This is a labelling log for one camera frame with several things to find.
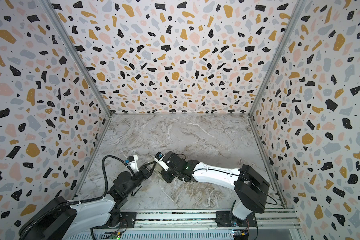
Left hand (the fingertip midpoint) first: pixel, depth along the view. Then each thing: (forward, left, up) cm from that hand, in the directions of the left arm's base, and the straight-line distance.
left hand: (156, 162), depth 79 cm
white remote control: (-3, 0, -4) cm, 5 cm away
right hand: (-4, -1, -2) cm, 5 cm away
